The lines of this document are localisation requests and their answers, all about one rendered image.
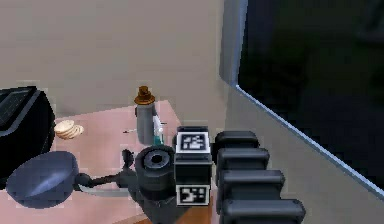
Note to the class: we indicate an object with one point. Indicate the dark blue frying pan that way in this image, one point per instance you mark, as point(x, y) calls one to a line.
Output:
point(43, 180)

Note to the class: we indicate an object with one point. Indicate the black box appliance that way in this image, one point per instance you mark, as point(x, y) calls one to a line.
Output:
point(23, 133)

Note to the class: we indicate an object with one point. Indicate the grey bottle with brown cap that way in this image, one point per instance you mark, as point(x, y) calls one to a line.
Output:
point(145, 123)

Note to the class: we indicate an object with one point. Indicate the sliced tan bread loaf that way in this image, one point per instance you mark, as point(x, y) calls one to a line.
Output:
point(66, 129)

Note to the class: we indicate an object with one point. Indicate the dark window with blue frame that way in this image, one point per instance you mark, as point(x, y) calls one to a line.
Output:
point(316, 76)

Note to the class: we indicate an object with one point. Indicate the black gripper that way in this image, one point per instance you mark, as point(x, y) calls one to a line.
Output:
point(155, 173)

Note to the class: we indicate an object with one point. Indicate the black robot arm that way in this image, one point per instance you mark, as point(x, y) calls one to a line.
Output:
point(248, 186)

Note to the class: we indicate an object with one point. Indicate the silver knife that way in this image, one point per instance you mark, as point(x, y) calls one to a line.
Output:
point(106, 192)

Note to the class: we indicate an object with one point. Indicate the white teal spray bottle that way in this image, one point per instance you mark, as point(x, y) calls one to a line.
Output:
point(158, 128)

